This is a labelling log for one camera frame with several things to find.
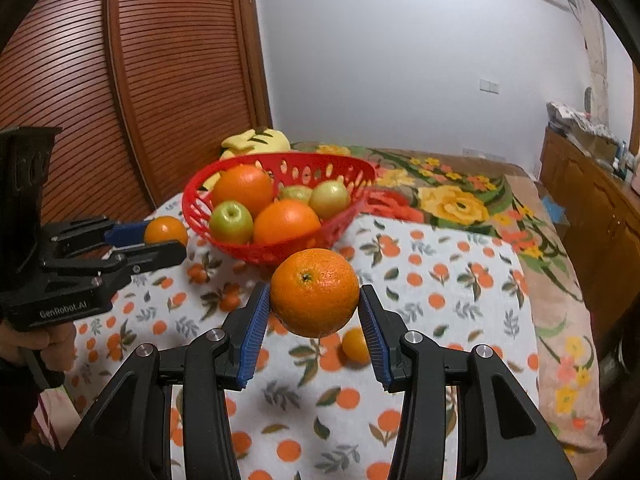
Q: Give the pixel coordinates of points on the wooden cabinet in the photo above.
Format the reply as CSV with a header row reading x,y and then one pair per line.
x,y
590,210

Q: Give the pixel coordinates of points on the blue bag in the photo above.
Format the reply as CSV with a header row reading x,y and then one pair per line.
x,y
555,210

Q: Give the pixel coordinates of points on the clutter on cabinet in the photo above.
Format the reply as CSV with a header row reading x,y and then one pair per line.
x,y
580,125

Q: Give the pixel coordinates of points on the orange-print white cloth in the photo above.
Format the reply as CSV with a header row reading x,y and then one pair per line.
x,y
450,240

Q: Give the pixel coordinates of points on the small orange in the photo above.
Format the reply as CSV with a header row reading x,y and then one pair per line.
x,y
355,347
165,230

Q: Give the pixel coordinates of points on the white wall switch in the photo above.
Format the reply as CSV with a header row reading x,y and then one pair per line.
x,y
489,85

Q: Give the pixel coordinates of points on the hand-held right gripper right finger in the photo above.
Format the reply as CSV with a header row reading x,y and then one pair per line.
x,y
375,340

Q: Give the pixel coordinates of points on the pale curtain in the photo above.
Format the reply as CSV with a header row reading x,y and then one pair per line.
x,y
595,60

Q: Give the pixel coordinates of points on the pink striped cloth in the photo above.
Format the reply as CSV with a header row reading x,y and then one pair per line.
x,y
57,410

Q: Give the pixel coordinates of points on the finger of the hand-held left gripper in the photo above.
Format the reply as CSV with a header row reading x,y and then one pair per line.
x,y
127,232
155,255

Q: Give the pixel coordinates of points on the large orange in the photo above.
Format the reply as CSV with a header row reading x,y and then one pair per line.
x,y
285,222
242,187
315,295

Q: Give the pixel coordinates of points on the red perforated plastic basket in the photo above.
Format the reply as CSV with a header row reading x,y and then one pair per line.
x,y
280,256

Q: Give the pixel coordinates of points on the wooden louvered wardrobe door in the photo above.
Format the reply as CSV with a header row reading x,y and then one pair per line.
x,y
175,60
75,85

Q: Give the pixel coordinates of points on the floral blanket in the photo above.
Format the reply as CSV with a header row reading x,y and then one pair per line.
x,y
460,205

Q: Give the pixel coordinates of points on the person's left hand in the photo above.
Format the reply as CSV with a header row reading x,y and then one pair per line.
x,y
60,347

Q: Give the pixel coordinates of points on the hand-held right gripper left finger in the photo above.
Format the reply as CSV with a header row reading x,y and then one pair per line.
x,y
255,335

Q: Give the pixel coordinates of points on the yellow plush toy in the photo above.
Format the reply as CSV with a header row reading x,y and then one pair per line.
x,y
255,142

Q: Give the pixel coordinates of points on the green apple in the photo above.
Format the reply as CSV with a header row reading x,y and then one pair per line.
x,y
230,222
295,194
330,199

